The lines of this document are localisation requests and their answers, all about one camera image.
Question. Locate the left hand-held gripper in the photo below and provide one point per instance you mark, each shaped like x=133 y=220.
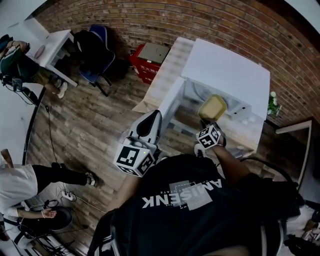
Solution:
x=130 y=157

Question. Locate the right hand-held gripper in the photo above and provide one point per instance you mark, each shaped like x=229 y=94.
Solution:
x=207 y=137

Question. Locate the yellow sponge cake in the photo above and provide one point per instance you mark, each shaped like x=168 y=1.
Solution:
x=212 y=107

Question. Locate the white microwave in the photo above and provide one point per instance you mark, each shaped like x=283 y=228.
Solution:
x=225 y=65

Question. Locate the black shoulder bag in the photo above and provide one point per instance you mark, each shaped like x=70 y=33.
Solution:
x=275 y=200

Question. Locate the person's left forearm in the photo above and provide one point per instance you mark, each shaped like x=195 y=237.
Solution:
x=127 y=192

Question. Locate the person's right forearm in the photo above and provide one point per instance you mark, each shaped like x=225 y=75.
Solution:
x=230 y=162

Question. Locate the person's white right shoe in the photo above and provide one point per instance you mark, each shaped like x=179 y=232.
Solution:
x=199 y=150

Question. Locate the red box with grey lid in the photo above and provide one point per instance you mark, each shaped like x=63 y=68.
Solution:
x=145 y=70

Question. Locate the white flowers in white pot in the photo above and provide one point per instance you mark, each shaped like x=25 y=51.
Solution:
x=272 y=102

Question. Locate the black bag on chair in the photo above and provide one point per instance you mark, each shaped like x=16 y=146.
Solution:
x=92 y=52

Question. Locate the person's black printed t-shirt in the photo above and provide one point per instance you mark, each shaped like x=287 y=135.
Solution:
x=175 y=225

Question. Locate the white power strip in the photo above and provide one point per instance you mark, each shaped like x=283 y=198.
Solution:
x=68 y=196

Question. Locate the blue chair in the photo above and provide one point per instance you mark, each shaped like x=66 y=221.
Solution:
x=98 y=31

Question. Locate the black hanging device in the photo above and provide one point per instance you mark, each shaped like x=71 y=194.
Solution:
x=30 y=96

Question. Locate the black round device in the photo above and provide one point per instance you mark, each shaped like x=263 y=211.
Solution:
x=62 y=220

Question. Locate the white desk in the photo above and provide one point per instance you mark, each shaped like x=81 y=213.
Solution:
x=58 y=41

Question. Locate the pink round plate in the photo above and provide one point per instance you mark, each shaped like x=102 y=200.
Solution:
x=39 y=52

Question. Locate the dark table with wooden frame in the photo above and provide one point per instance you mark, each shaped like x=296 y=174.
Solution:
x=315 y=155

